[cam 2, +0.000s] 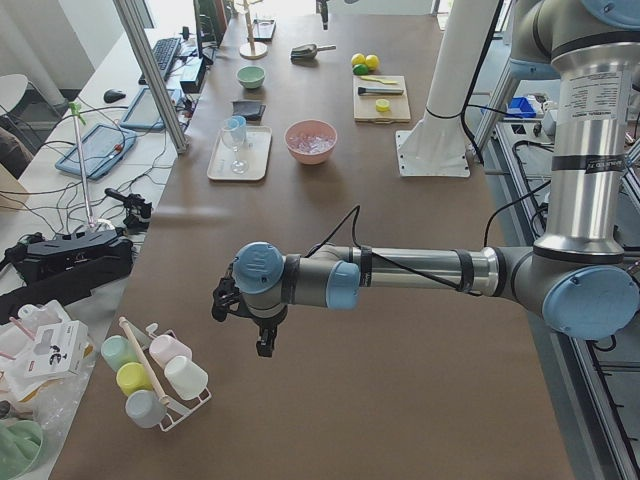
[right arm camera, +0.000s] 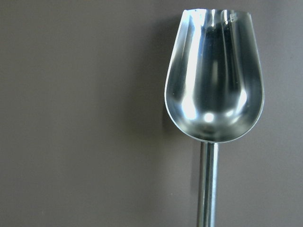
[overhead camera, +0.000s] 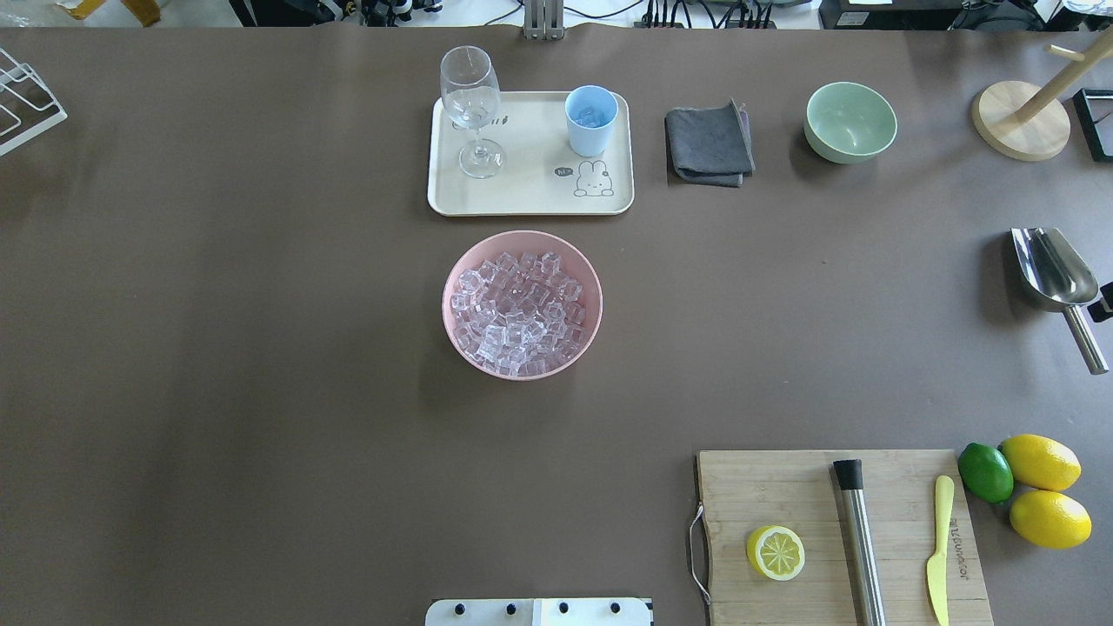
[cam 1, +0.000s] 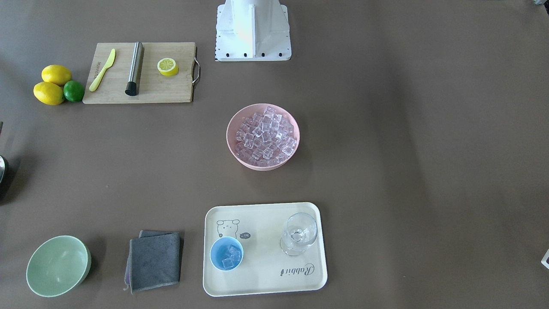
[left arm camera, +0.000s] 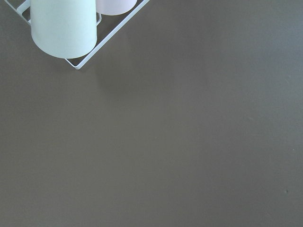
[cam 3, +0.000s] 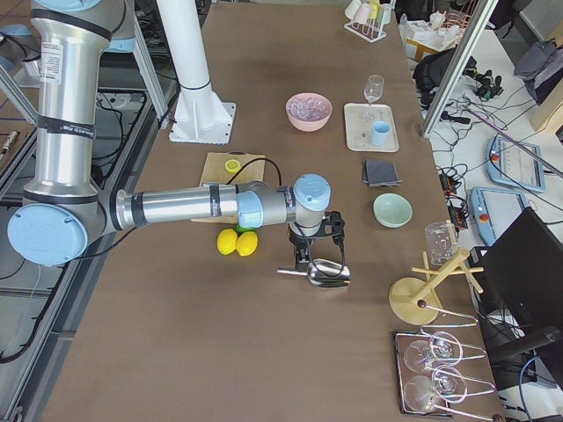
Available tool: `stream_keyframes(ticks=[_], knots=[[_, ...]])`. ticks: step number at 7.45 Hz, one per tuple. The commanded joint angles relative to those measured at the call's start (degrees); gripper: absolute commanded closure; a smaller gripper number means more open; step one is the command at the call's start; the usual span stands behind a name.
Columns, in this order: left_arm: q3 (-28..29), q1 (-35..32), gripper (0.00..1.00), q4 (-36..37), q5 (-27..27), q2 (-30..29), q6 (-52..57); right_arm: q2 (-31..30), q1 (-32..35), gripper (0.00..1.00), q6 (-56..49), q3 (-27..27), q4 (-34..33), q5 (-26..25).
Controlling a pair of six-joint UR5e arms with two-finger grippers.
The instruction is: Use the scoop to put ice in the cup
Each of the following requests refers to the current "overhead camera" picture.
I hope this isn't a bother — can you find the clear wine glass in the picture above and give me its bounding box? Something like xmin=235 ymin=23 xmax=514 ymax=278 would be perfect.
xmin=440 ymin=46 xmax=504 ymax=179

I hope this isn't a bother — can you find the bamboo cutting board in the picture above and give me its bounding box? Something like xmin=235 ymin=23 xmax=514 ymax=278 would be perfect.
xmin=696 ymin=450 xmax=961 ymax=625

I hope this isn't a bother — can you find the lower whole lemon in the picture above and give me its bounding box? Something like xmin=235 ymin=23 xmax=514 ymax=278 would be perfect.
xmin=1009 ymin=489 xmax=1092 ymax=549

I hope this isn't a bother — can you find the half lemon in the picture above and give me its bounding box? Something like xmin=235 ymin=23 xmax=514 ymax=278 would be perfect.
xmin=746 ymin=524 xmax=806 ymax=581

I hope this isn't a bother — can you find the clear ice cubes pile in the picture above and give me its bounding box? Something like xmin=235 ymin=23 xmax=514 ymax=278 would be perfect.
xmin=450 ymin=252 xmax=585 ymax=376

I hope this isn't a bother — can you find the steel ice scoop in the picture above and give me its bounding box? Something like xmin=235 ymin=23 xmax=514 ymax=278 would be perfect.
xmin=1009 ymin=227 xmax=1110 ymax=376

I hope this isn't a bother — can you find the black tray with glasses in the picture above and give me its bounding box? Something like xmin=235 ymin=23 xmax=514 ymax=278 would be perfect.
xmin=1072 ymin=89 xmax=1112 ymax=163

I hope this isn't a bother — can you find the green lime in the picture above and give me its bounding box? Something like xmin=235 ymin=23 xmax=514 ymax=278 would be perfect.
xmin=957 ymin=443 xmax=1015 ymax=503

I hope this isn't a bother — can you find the green bowl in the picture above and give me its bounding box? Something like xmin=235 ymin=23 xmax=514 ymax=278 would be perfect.
xmin=802 ymin=82 xmax=899 ymax=165

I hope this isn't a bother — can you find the whole lemon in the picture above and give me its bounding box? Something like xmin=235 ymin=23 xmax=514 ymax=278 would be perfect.
xmin=1009 ymin=489 xmax=1092 ymax=549
xmin=998 ymin=433 xmax=1083 ymax=492

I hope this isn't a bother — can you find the wooden glass stand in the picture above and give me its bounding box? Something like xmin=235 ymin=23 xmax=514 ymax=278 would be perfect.
xmin=971 ymin=29 xmax=1112 ymax=162

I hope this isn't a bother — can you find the pink bowl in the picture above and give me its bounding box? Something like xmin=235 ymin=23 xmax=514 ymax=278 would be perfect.
xmin=441 ymin=229 xmax=604 ymax=382

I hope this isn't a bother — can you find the cream rabbit tray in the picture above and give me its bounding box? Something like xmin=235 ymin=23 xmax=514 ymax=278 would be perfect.
xmin=429 ymin=91 xmax=636 ymax=217

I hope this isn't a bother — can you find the grey folded cloth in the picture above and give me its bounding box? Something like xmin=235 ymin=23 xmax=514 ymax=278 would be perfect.
xmin=664 ymin=99 xmax=756 ymax=189

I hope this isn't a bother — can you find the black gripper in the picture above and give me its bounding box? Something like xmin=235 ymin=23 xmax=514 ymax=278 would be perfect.
xmin=1089 ymin=282 xmax=1113 ymax=323

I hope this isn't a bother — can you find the yellow plastic knife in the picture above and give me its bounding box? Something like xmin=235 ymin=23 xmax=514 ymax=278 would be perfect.
xmin=925 ymin=475 xmax=955 ymax=625

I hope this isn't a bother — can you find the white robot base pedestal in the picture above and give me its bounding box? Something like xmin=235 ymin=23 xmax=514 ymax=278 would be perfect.
xmin=424 ymin=596 xmax=654 ymax=625

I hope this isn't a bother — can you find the blue cup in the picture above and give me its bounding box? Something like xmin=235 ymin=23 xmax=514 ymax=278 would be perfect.
xmin=564 ymin=84 xmax=617 ymax=157

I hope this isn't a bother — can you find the white cup rack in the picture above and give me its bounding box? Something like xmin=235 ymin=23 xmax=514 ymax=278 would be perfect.
xmin=1 ymin=49 xmax=68 ymax=156

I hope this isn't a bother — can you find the steel muddler black tip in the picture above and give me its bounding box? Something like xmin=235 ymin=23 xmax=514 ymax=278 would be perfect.
xmin=833 ymin=459 xmax=888 ymax=625

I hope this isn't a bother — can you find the upper whole lemon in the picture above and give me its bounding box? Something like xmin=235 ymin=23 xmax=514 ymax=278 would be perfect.
xmin=998 ymin=433 xmax=1083 ymax=492

